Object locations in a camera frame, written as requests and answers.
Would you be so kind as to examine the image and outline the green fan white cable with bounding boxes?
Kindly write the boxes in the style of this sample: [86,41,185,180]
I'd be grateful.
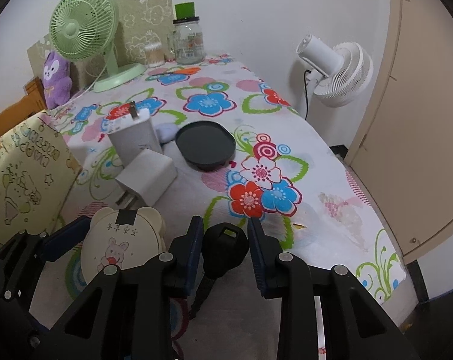
[66,42,117,103]

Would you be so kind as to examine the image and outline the green cup on jar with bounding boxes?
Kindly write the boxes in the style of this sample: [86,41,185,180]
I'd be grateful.
[174,2,196,20]

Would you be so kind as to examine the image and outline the cream round bear case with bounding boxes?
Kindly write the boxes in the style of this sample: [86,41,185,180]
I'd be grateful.
[80,207,166,283]

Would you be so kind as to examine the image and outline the beige wooden door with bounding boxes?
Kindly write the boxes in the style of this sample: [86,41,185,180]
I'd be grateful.
[351,0,453,263]

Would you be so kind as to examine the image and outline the white circulator fan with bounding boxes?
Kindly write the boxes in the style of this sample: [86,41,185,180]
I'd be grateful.
[296,34,374,108]

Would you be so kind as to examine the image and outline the black car key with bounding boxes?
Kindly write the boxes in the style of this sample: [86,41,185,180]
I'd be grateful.
[189,223,249,320]

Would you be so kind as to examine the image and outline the white fan black cable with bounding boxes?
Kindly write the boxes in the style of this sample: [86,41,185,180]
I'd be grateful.
[303,67,314,121]

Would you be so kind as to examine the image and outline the wooden bed headboard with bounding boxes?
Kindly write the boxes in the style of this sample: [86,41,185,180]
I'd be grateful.
[0,77,47,137]

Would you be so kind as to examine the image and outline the grey-blue soft pouch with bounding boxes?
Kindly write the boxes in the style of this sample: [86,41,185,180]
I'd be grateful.
[155,123,179,145]

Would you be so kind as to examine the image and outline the green desk fan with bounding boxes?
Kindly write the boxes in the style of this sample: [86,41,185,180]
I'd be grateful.
[49,0,146,93]

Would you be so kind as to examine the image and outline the orange handled scissors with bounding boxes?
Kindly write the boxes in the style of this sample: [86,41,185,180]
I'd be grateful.
[164,67,200,76]

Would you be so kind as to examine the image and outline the yellow cartoon storage box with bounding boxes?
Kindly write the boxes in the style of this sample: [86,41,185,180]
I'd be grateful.
[0,111,82,247]

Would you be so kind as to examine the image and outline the large white wall charger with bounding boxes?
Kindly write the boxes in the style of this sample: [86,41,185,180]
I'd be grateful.
[106,102,162,167]

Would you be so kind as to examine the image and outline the glass mason jar mug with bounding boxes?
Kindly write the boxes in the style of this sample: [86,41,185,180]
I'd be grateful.
[167,16,206,65]

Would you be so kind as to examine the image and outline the cotton swab container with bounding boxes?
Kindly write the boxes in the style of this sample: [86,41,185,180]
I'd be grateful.
[144,41,166,68]

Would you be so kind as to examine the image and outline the small white cube charger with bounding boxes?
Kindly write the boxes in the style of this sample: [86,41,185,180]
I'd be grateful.
[116,149,178,206]

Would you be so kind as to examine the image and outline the purple plush rabbit toy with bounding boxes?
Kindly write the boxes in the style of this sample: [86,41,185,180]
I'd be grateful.
[42,49,73,110]

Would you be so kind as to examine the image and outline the dark grey oval tray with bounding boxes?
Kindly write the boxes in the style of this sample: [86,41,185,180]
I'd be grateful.
[175,120,236,172]

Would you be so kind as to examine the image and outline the floral tablecloth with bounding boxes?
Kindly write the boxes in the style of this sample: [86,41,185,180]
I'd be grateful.
[30,55,406,359]

